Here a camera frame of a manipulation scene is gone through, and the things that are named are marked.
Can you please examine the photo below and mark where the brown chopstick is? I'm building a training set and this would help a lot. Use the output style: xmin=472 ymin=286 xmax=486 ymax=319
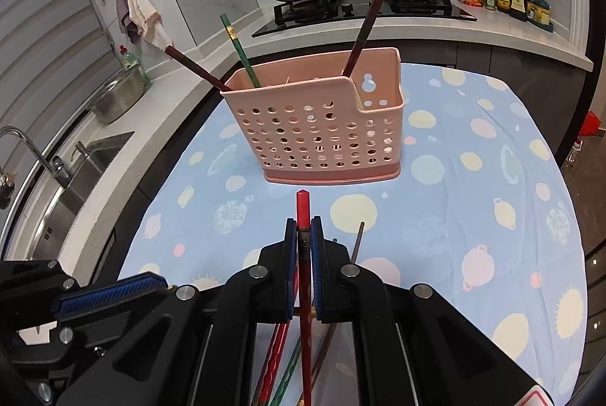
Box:
xmin=308 ymin=221 xmax=365 ymax=395

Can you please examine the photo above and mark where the purple hanging cloth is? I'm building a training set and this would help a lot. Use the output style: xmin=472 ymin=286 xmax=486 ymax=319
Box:
xmin=117 ymin=0 xmax=143 ymax=46

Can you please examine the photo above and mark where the red bag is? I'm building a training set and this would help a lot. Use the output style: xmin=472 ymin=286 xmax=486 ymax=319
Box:
xmin=580 ymin=110 xmax=602 ymax=137

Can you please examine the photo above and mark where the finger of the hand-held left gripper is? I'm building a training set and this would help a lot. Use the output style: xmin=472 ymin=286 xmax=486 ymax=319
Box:
xmin=50 ymin=271 xmax=173 ymax=322

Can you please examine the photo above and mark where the green chopstick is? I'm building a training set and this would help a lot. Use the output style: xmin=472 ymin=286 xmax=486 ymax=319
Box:
xmin=220 ymin=13 xmax=262 ymax=89
xmin=267 ymin=340 xmax=301 ymax=406

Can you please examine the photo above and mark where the black gas stove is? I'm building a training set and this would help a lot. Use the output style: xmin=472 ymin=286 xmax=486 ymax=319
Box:
xmin=252 ymin=0 xmax=478 ymax=38

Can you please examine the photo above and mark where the dark maroon chopstick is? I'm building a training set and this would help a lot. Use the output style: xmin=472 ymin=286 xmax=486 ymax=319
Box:
xmin=164 ymin=45 xmax=233 ymax=93

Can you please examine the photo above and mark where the blue planet print tablecloth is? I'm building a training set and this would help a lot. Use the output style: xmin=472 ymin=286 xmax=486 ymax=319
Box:
xmin=116 ymin=62 xmax=590 ymax=406

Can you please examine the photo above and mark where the green dish soap bottle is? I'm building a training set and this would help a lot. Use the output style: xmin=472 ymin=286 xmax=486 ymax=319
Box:
xmin=119 ymin=46 xmax=151 ymax=87

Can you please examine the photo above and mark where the metal colander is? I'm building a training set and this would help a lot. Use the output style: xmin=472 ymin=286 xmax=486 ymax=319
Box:
xmin=87 ymin=67 xmax=145 ymax=125

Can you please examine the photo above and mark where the blue and yellow condiment set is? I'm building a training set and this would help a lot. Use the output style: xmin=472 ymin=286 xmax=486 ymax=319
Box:
xmin=527 ymin=0 xmax=554 ymax=33

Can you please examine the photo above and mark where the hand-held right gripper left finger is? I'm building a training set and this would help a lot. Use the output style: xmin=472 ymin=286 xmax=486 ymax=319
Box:
xmin=52 ymin=217 xmax=299 ymax=406

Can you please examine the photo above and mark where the cream hanging towel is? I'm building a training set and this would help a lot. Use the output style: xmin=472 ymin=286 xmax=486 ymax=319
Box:
xmin=116 ymin=0 xmax=173 ymax=49

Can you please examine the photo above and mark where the straight red chopstick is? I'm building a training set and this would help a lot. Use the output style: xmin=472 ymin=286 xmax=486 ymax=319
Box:
xmin=295 ymin=189 xmax=314 ymax=406

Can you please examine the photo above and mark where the pink perforated utensil holder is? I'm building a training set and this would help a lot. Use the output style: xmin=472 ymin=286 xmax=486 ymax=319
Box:
xmin=222 ymin=47 xmax=406 ymax=185

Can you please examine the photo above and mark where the chrome sink faucet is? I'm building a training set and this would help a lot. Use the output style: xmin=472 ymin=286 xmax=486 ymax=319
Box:
xmin=0 ymin=126 xmax=72 ymax=189

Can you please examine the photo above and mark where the steel sink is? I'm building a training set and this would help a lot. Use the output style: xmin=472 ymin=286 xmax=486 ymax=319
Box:
xmin=9 ymin=131 xmax=136 ymax=265

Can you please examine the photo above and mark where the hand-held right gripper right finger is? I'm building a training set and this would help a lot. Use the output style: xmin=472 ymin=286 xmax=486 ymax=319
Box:
xmin=310 ymin=215 xmax=540 ymax=406

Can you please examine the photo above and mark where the wavy red chopstick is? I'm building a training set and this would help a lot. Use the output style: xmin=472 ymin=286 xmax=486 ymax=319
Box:
xmin=251 ymin=321 xmax=291 ymax=406

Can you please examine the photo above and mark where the dark red chopstick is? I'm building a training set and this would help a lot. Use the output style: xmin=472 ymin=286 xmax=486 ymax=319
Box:
xmin=341 ymin=0 xmax=384 ymax=78

